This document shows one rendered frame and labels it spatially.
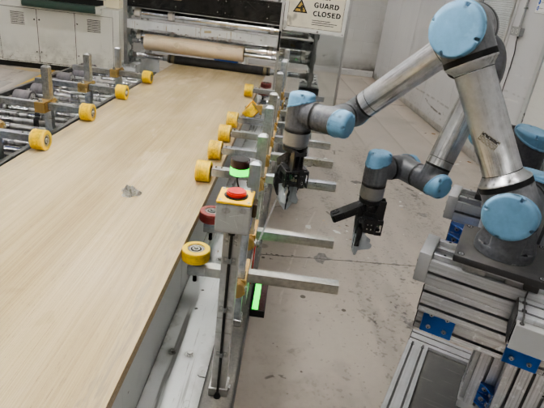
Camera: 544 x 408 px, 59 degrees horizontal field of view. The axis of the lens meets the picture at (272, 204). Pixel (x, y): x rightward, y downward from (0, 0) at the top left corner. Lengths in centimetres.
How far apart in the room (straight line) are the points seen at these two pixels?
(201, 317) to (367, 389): 103
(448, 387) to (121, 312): 145
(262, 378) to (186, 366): 91
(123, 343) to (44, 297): 25
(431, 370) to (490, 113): 136
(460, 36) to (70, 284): 104
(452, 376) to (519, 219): 121
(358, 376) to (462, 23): 171
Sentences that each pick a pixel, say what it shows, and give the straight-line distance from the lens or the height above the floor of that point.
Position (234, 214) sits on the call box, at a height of 120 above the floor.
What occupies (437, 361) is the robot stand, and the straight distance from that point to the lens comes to 231.
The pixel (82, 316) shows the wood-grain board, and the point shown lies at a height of 90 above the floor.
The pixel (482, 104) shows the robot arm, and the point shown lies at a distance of 115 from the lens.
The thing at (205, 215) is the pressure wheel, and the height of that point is 90.
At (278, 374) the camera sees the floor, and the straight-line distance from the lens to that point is 233.
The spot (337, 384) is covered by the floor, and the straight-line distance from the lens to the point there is 235.
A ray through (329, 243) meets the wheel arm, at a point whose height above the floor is 85.
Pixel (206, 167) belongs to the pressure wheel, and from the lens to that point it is 179.
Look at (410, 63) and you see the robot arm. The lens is 134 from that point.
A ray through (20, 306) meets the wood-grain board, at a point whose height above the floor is 90.
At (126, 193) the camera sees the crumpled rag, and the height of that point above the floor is 91.
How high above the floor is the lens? 162
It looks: 25 degrees down
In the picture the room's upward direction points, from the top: 7 degrees clockwise
